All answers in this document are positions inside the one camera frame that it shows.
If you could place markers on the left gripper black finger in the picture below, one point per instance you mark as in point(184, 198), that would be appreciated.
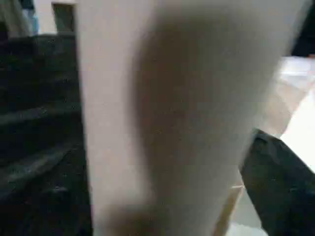
point(283, 191)

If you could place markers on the white plastic table top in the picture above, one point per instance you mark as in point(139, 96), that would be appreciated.
point(300, 78)

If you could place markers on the white plastic table leg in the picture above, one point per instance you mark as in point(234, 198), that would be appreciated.
point(187, 108)

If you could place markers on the black plastic mat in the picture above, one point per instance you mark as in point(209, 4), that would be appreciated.
point(34, 123)

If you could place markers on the white cabinet with glass doors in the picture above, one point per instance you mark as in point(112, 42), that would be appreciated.
point(49, 14)

